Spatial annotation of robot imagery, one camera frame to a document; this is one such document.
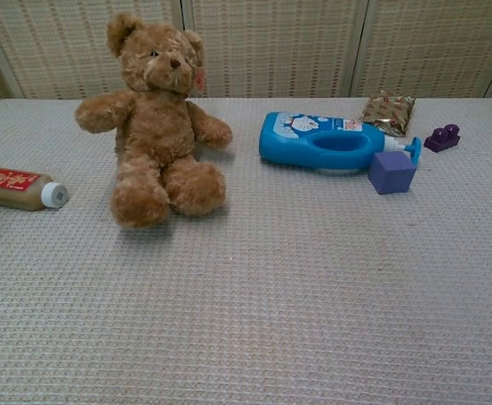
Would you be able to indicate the gold foil snack packet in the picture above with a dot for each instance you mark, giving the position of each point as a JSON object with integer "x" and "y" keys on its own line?
{"x": 389, "y": 111}

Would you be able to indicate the bamboo folding screen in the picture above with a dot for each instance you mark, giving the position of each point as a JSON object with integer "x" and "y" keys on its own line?
{"x": 271, "y": 46}

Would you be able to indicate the woven grey table cloth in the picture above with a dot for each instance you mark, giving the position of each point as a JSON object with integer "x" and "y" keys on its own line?
{"x": 271, "y": 274}

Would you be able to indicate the purple toy building brick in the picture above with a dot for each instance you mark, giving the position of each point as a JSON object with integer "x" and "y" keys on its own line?
{"x": 441, "y": 138}

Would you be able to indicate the red and tan snack box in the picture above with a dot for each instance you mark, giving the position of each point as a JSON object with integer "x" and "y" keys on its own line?
{"x": 13, "y": 186}

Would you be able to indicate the purple foam cube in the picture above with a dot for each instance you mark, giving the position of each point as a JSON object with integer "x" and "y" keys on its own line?
{"x": 389, "y": 173}

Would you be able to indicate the brown teddy bear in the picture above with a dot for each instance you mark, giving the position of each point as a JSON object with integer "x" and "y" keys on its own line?
{"x": 157, "y": 126}

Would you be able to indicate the blue pump detergent bottle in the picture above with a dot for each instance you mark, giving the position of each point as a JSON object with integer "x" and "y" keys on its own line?
{"x": 313, "y": 141}

